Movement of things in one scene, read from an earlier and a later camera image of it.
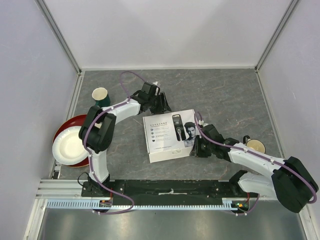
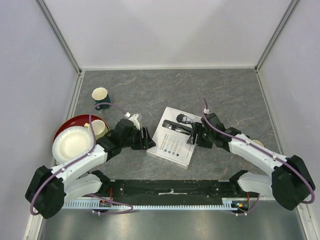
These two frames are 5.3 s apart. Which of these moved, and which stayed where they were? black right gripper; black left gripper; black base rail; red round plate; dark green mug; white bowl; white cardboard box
Moved: black left gripper; black right gripper; white cardboard box
Stayed: white bowl; black base rail; red round plate; dark green mug
